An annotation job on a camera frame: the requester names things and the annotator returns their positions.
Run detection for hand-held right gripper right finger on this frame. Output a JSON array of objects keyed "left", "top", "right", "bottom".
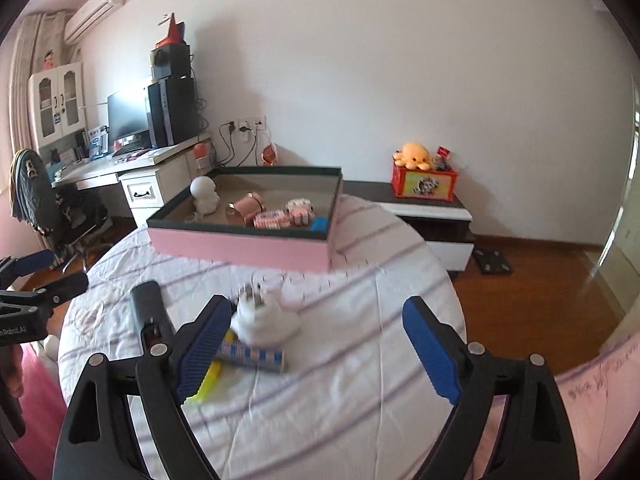
[{"left": 402, "top": 296, "right": 581, "bottom": 480}]

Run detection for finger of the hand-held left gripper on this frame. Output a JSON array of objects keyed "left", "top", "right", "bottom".
[
  {"left": 0, "top": 250, "right": 57, "bottom": 277},
  {"left": 0, "top": 272, "right": 89, "bottom": 307}
]

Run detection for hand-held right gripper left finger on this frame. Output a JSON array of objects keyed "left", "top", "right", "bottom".
[{"left": 52, "top": 294, "right": 233, "bottom": 480}]

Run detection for yellow highlighter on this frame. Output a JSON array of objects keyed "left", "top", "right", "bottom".
[{"left": 184, "top": 330, "right": 237, "bottom": 404}]

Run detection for small blue yellow box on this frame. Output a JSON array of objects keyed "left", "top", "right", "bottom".
[{"left": 215, "top": 341, "right": 287, "bottom": 374}]

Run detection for white plug adapter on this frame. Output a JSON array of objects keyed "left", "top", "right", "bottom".
[{"left": 230, "top": 284, "right": 302, "bottom": 347}]

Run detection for pink shallow box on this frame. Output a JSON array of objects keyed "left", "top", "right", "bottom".
[{"left": 146, "top": 166, "right": 344, "bottom": 274}]

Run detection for pink printed block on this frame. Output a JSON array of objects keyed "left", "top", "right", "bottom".
[
  {"left": 254, "top": 210, "right": 291, "bottom": 230},
  {"left": 286, "top": 199, "right": 316, "bottom": 226}
]

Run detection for white round figurine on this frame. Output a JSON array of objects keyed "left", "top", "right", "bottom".
[{"left": 190, "top": 176, "right": 221, "bottom": 219}]

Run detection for person's left hand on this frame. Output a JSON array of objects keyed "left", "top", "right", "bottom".
[{"left": 0, "top": 346, "right": 25, "bottom": 406}]

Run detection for black office chair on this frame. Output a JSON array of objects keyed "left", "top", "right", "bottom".
[{"left": 50, "top": 185, "right": 113, "bottom": 267}]

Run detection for grey printed jacket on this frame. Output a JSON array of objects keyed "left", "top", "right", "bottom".
[{"left": 10, "top": 149, "right": 62, "bottom": 235}]

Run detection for black floor scale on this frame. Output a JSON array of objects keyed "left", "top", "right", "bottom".
[{"left": 474, "top": 250, "right": 514, "bottom": 275}]

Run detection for white desk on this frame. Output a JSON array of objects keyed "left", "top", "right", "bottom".
[{"left": 50, "top": 132, "right": 214, "bottom": 192}]

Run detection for white drawer unit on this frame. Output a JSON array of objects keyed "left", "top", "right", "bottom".
[{"left": 120, "top": 152, "right": 212, "bottom": 227}]

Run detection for black white low cabinet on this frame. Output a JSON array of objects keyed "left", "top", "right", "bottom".
[{"left": 342, "top": 180, "right": 476, "bottom": 272}]

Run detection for white glass-door cabinet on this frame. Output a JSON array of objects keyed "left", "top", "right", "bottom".
[{"left": 27, "top": 62, "right": 89, "bottom": 151}]

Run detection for red printed storage box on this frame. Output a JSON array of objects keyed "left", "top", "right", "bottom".
[{"left": 391, "top": 162, "right": 459, "bottom": 199}]

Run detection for black computer monitor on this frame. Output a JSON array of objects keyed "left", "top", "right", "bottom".
[{"left": 106, "top": 85, "right": 151, "bottom": 149}]

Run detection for pink bed cover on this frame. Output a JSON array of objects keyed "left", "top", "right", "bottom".
[{"left": 15, "top": 332, "right": 640, "bottom": 480}]

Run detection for orange octopus plush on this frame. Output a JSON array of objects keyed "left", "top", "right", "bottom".
[{"left": 392, "top": 142, "right": 434, "bottom": 171}]

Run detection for black computer tower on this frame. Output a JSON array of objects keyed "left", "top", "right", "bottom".
[{"left": 146, "top": 77, "right": 199, "bottom": 149}]

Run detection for black speaker box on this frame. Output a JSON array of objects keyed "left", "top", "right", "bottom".
[{"left": 151, "top": 44, "right": 194, "bottom": 80}]

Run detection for white air conditioner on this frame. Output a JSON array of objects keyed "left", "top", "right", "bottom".
[{"left": 64, "top": 0, "right": 129, "bottom": 44}]

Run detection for red desk calendar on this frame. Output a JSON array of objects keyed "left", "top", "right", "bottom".
[{"left": 156, "top": 12, "right": 187, "bottom": 49}]

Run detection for wall power outlets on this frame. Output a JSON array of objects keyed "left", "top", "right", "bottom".
[{"left": 220, "top": 116, "right": 266, "bottom": 134}]

